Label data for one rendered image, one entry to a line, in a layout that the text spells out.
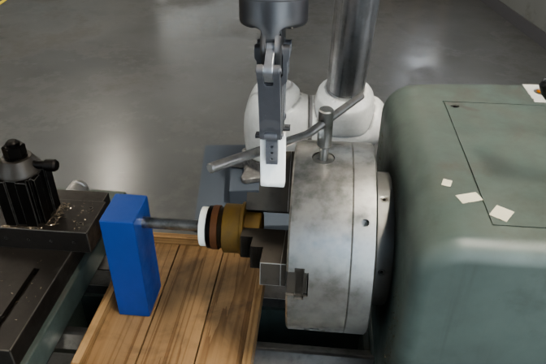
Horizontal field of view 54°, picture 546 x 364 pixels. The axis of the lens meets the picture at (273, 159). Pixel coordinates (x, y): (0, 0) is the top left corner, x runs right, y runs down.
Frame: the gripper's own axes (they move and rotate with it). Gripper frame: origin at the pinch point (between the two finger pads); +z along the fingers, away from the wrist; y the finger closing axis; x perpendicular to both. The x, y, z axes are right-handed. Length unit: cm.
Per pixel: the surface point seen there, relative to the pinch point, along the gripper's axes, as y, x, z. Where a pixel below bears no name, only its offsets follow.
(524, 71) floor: -375, 167, 90
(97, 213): -27, -37, 27
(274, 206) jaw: -18.3, -1.5, 17.5
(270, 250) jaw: -7.8, -1.1, 19.1
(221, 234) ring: -13.6, -9.7, 20.5
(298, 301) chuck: -1.9, 3.6, 23.4
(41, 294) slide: -11, -42, 33
